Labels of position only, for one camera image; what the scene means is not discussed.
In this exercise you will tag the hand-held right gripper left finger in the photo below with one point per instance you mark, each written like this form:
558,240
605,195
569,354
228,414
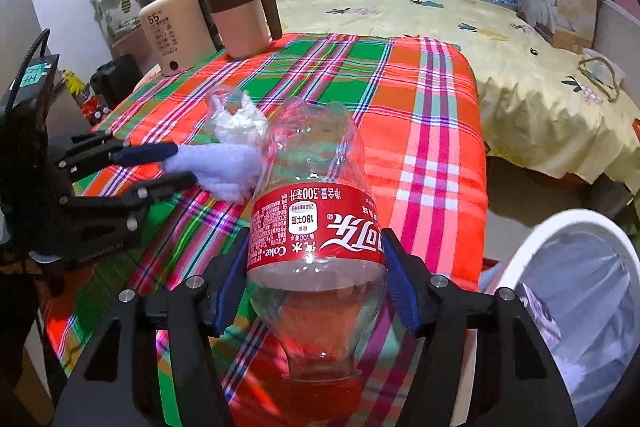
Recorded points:
227,287

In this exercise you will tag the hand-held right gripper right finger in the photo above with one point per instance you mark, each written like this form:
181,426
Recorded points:
400,287

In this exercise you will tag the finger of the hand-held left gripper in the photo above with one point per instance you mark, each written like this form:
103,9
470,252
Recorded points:
145,154
150,192

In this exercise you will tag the white foam wrap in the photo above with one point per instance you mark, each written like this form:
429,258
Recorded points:
220,172

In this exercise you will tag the clear plastic cup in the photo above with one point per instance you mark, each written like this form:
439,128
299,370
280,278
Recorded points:
225,102

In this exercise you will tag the white tissue wad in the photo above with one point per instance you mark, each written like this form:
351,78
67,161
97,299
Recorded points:
240,124

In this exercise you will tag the clear plastic cola bottle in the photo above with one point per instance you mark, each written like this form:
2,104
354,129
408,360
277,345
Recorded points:
310,217

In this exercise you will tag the white trash bin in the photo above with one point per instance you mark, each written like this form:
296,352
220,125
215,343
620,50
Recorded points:
530,247

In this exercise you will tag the purple milk carton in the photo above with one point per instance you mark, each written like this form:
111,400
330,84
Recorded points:
537,314

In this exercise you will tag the white foam net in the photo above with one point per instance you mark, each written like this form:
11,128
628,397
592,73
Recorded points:
570,372

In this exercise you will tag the black case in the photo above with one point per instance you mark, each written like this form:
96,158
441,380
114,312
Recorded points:
117,79

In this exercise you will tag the yellow fringed object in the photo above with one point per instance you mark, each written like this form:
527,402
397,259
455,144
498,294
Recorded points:
72,82

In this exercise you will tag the pink storage box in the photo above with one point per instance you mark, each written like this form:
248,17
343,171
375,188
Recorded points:
130,47

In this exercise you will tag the plaid tablecloth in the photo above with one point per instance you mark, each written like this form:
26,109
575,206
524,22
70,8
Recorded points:
415,107

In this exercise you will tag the grey bin liner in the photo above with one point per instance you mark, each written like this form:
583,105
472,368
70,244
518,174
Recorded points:
590,297

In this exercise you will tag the yellow printed bedsheet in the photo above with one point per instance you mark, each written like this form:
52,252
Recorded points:
525,107

